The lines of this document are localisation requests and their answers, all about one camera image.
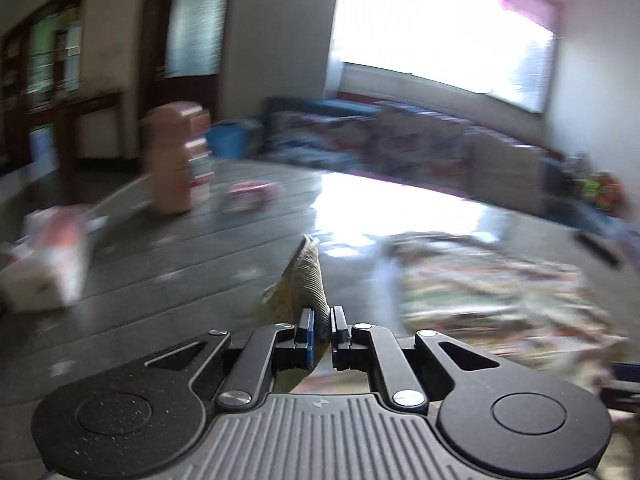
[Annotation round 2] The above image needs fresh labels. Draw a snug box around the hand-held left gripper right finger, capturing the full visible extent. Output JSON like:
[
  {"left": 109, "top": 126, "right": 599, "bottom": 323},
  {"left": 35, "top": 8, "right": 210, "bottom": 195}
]
[{"left": 330, "top": 306, "right": 502, "bottom": 413}]

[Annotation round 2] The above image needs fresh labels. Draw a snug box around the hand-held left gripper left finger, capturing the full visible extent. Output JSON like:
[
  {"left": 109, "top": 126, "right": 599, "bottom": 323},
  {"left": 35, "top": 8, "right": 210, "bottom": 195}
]
[{"left": 144, "top": 308, "right": 316, "bottom": 412}]

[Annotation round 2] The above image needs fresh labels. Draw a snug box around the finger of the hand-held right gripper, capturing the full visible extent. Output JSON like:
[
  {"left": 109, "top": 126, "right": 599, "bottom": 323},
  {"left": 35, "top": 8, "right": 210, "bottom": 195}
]
[{"left": 576, "top": 231, "right": 622, "bottom": 267}]

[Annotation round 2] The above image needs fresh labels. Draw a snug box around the multicoloured printed garment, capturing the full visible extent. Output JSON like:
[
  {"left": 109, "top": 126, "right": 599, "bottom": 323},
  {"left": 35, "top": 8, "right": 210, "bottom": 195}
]
[{"left": 254, "top": 234, "right": 632, "bottom": 395}]

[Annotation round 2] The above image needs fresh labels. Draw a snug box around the pile of colourful toys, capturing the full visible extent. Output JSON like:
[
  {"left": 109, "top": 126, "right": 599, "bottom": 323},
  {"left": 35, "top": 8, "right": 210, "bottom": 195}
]
[{"left": 565, "top": 152, "right": 626, "bottom": 213}]

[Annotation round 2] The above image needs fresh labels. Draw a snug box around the cardboard box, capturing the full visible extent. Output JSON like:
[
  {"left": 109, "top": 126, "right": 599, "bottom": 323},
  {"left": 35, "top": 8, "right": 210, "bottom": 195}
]
[{"left": 469, "top": 130, "right": 553, "bottom": 216}]

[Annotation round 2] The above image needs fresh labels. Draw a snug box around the pink toy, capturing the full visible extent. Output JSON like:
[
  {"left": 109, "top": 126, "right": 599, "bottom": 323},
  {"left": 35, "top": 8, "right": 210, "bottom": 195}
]
[{"left": 226, "top": 179, "right": 280, "bottom": 212}]

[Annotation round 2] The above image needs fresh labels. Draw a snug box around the bench with printed cover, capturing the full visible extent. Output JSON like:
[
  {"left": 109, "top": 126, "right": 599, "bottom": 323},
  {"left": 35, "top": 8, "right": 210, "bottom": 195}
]
[{"left": 262, "top": 97, "right": 473, "bottom": 196}]

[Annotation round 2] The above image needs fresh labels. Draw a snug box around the blue plastic bin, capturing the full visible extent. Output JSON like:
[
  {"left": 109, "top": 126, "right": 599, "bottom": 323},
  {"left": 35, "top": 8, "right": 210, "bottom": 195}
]
[{"left": 206, "top": 120, "right": 263, "bottom": 160}]

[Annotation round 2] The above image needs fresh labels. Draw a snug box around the pink plastic drawer cabinet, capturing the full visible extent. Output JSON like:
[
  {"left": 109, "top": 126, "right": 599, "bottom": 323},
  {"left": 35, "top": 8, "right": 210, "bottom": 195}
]
[{"left": 141, "top": 102, "right": 212, "bottom": 215}]

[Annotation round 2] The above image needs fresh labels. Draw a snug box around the bright window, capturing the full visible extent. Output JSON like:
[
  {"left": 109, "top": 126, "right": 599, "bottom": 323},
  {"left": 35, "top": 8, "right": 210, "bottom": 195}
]
[{"left": 331, "top": 0, "right": 557, "bottom": 114}]

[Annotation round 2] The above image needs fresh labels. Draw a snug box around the white and red box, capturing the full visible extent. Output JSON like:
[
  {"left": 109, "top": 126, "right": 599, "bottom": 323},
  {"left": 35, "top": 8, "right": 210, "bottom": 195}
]
[{"left": 0, "top": 206, "right": 93, "bottom": 310}]

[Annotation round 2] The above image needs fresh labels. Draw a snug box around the dark wooden table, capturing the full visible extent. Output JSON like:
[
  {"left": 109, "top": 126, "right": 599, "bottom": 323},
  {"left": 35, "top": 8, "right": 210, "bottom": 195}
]
[{"left": 54, "top": 91, "right": 125, "bottom": 173}]

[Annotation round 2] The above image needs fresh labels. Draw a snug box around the dark door with glass pane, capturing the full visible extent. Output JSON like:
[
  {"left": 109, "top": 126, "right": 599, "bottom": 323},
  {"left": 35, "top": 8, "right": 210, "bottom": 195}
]
[{"left": 135, "top": 0, "right": 233, "bottom": 126}]

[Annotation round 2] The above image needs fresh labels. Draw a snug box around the dark wooden bookshelf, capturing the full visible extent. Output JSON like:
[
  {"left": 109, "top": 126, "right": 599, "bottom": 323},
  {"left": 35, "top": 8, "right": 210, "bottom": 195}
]
[{"left": 0, "top": 0, "right": 88, "bottom": 176}]

